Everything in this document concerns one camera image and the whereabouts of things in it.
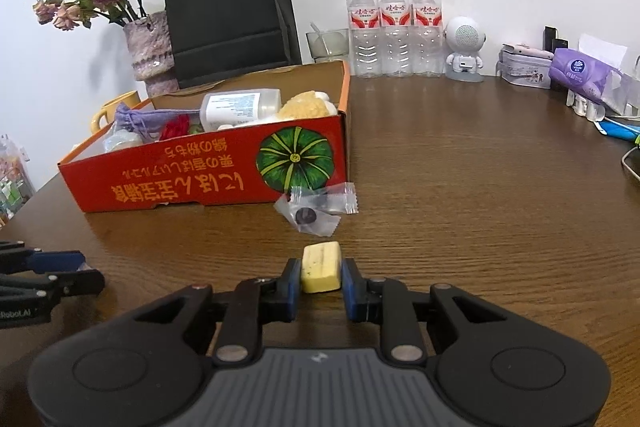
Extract purple white ceramic vase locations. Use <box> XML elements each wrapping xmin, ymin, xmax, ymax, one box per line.
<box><xmin>123</xmin><ymin>10</ymin><xmax>181</xmax><ymax>97</ymax></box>

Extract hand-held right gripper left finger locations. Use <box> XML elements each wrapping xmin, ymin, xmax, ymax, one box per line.
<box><xmin>130</xmin><ymin>258</ymin><xmax>303</xmax><ymax>367</ymax></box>

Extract yellow sponge block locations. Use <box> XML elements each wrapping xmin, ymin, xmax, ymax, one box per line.
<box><xmin>300</xmin><ymin>242</ymin><xmax>343</xmax><ymax>294</ymax></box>

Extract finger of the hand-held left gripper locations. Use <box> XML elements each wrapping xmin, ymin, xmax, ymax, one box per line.
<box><xmin>0</xmin><ymin>240</ymin><xmax>88</xmax><ymax>276</ymax></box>
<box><xmin>0</xmin><ymin>269</ymin><xmax>106</xmax><ymax>304</ymax></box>

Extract clear plastic bottle white label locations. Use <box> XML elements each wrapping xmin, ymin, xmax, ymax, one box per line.
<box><xmin>199</xmin><ymin>88</ymin><xmax>282</xmax><ymax>132</ymax></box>

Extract white and yellow plush toy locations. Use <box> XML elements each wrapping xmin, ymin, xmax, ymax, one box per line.
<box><xmin>276</xmin><ymin>90</ymin><xmax>339</xmax><ymax>123</ymax></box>

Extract cluttered storage shelf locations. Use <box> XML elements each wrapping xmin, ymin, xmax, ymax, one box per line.
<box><xmin>0</xmin><ymin>134</ymin><xmax>34</xmax><ymax>229</ymax></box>

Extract red cardboard box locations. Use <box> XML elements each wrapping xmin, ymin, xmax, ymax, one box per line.
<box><xmin>57</xmin><ymin>60</ymin><xmax>351</xmax><ymax>214</ymax></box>

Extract black paper bag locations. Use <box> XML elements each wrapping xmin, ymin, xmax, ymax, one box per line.
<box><xmin>162</xmin><ymin>0</ymin><xmax>304</xmax><ymax>91</ymax></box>

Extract printed tin box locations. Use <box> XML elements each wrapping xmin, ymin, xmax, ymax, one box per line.
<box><xmin>496</xmin><ymin>42</ymin><xmax>555</xmax><ymax>91</ymax></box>

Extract clear bag with black disc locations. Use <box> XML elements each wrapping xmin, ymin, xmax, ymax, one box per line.
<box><xmin>273</xmin><ymin>193</ymin><xmax>342</xmax><ymax>237</ymax></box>

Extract blue toothbrush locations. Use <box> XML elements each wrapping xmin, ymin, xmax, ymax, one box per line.
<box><xmin>594</xmin><ymin>116</ymin><xmax>640</xmax><ymax>141</ymax></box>

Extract white robot-shaped speaker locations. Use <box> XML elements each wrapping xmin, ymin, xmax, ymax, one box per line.
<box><xmin>443</xmin><ymin>16</ymin><xmax>489</xmax><ymax>83</ymax></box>

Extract small white bottles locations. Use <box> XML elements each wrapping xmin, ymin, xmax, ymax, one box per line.
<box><xmin>566</xmin><ymin>89</ymin><xmax>607</xmax><ymax>121</ymax></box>

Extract red fabric flower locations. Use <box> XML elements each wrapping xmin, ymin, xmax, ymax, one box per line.
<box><xmin>159</xmin><ymin>116</ymin><xmax>191</xmax><ymax>142</ymax></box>

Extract small black boxes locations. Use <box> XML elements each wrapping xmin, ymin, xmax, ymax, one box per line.
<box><xmin>543</xmin><ymin>25</ymin><xmax>570</xmax><ymax>54</ymax></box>

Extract yellow mug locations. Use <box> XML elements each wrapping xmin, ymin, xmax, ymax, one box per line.
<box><xmin>89</xmin><ymin>90</ymin><xmax>142</xmax><ymax>136</ymax></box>

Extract purple tissue pack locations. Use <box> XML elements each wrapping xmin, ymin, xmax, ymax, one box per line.
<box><xmin>548</xmin><ymin>33</ymin><xmax>629</xmax><ymax>102</ymax></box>

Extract clear candy wrapper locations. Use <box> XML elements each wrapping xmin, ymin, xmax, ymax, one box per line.
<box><xmin>292</xmin><ymin>182</ymin><xmax>360</xmax><ymax>215</ymax></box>

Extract glass cup with spoon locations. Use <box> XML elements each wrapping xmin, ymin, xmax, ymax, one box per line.
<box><xmin>305</xmin><ymin>22</ymin><xmax>350</xmax><ymax>64</ymax></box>

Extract phone with white cable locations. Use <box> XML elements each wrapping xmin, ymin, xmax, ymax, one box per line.
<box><xmin>621</xmin><ymin>134</ymin><xmax>640</xmax><ymax>184</ymax></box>

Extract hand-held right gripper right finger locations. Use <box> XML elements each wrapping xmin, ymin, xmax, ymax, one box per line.
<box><xmin>341</xmin><ymin>258</ymin><xmax>511</xmax><ymax>367</ymax></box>

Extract purple drawstring pouch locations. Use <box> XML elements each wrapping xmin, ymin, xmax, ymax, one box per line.
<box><xmin>114</xmin><ymin>103</ymin><xmax>202</xmax><ymax>141</ymax></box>

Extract clear water bottle red label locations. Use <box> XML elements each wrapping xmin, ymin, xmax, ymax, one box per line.
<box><xmin>409</xmin><ymin>0</ymin><xmax>446</xmax><ymax>78</ymax></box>
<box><xmin>377</xmin><ymin>0</ymin><xmax>416</xmax><ymax>78</ymax></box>
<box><xmin>346</xmin><ymin>0</ymin><xmax>384</xmax><ymax>79</ymax></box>

